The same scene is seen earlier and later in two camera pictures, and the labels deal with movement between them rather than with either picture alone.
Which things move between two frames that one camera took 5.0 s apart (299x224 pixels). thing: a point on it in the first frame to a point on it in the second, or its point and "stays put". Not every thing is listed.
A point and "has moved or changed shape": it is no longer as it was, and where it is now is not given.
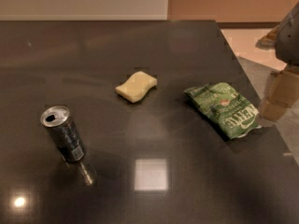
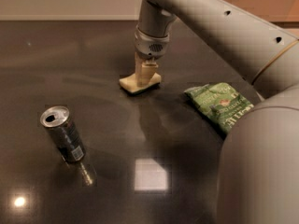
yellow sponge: [136, 87] has moved or changed shape
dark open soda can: [60, 121] stays put
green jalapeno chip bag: [235, 115] stays put
